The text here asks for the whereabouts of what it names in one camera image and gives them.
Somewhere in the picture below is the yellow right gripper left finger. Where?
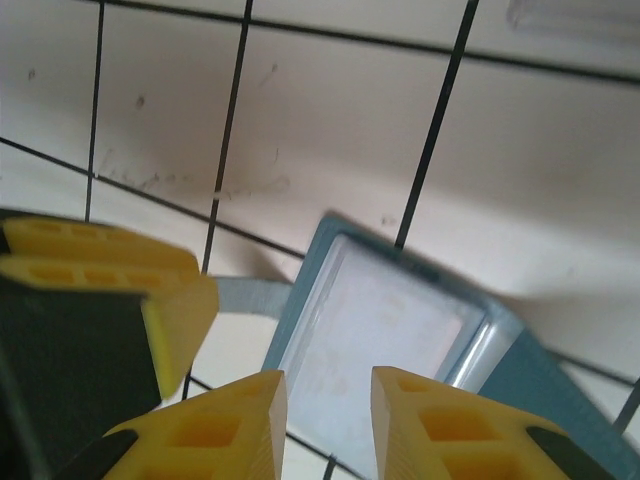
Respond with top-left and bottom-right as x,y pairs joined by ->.
102,368 -> 290,480

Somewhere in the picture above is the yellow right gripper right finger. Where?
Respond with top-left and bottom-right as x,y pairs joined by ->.
370,365 -> 619,480

